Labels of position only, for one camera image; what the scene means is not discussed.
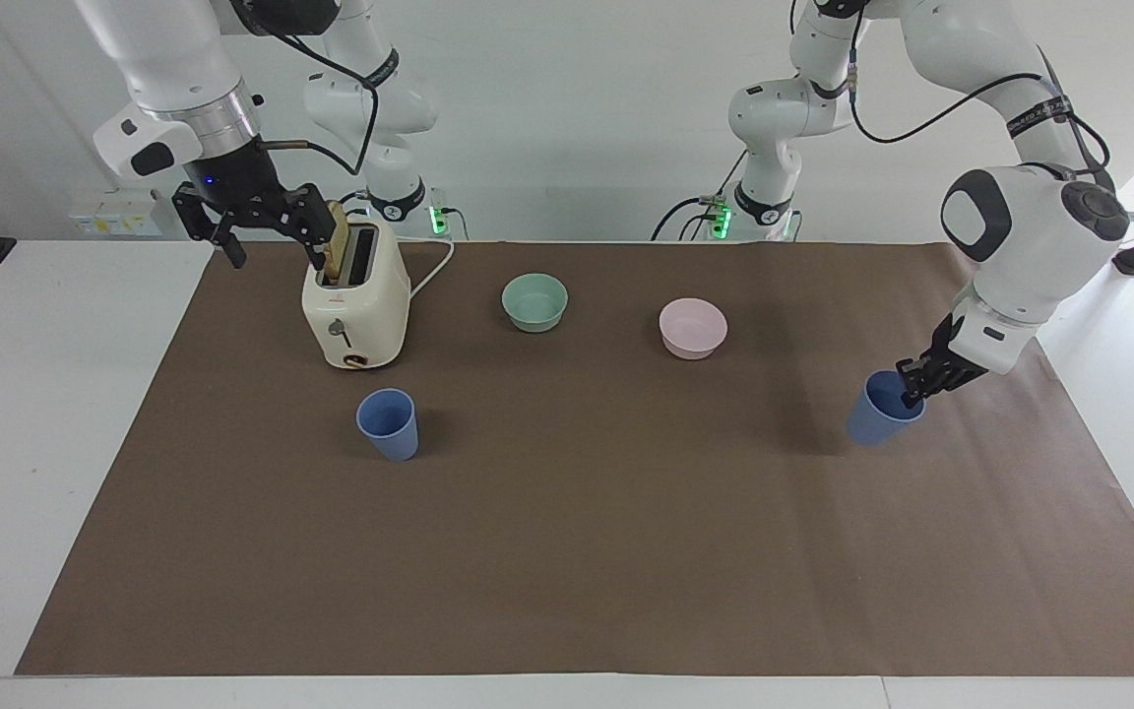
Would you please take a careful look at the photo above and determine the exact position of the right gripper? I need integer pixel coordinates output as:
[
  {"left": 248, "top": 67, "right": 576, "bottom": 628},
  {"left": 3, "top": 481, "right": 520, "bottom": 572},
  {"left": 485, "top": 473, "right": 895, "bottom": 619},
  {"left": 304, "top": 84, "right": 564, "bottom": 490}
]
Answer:
[{"left": 171, "top": 136, "right": 338, "bottom": 275}]

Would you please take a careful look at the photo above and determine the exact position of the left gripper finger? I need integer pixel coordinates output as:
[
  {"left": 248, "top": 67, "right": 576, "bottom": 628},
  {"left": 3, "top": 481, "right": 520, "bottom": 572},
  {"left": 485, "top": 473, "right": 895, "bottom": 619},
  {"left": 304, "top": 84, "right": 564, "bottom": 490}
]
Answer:
[
  {"left": 896, "top": 313, "right": 958, "bottom": 408},
  {"left": 923, "top": 361, "right": 989, "bottom": 396}
]

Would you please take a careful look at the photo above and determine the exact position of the green bowl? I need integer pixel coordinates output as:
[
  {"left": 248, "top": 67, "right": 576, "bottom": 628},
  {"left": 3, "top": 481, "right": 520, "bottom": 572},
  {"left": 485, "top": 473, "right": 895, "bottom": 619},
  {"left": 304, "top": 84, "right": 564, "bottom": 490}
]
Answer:
[{"left": 500, "top": 273, "right": 570, "bottom": 335}]

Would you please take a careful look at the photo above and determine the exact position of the toast slice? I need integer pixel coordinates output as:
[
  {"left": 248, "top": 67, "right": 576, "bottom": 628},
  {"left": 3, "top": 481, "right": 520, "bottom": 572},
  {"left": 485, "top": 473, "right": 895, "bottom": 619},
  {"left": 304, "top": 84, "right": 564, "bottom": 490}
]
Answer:
[{"left": 323, "top": 201, "right": 352, "bottom": 288}]

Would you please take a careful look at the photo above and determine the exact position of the white wall socket strip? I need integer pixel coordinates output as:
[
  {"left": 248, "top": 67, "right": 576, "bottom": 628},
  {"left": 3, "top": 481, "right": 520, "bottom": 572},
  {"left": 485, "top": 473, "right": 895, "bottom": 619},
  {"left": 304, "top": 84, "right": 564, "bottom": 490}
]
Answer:
[{"left": 69, "top": 191, "right": 163, "bottom": 238}]

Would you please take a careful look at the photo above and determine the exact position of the white toaster cable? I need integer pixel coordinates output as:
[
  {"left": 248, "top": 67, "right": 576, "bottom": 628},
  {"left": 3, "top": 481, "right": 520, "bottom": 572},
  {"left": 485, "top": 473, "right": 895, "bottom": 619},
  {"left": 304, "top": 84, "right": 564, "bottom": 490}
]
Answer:
[{"left": 408, "top": 238, "right": 456, "bottom": 298}]

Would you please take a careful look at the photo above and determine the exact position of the black cable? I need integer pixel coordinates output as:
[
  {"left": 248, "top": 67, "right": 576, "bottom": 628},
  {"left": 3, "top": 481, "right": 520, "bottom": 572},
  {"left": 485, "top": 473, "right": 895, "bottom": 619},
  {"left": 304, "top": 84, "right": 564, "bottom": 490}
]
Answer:
[
  {"left": 232, "top": 5, "right": 383, "bottom": 178},
  {"left": 651, "top": 148, "right": 755, "bottom": 243},
  {"left": 847, "top": 15, "right": 1113, "bottom": 183}
]

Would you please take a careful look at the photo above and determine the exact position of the pink bowl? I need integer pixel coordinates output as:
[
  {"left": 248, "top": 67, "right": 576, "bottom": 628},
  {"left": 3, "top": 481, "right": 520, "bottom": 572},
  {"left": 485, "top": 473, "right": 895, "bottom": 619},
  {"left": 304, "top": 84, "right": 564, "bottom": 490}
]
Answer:
[{"left": 658, "top": 297, "right": 729, "bottom": 361}]

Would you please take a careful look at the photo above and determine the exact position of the blue plastic cup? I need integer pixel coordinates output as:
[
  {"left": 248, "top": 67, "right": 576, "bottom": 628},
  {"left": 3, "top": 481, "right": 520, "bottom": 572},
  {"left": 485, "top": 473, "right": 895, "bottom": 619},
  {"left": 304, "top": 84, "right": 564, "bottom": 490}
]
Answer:
[
  {"left": 355, "top": 388, "right": 421, "bottom": 463},
  {"left": 845, "top": 370, "right": 927, "bottom": 448}
]

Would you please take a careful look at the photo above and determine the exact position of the cream toaster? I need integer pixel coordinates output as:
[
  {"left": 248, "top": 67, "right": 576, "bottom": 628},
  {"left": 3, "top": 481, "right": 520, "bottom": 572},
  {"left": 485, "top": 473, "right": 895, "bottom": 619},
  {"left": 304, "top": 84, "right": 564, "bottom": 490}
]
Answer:
[{"left": 301, "top": 212, "right": 413, "bottom": 372}]

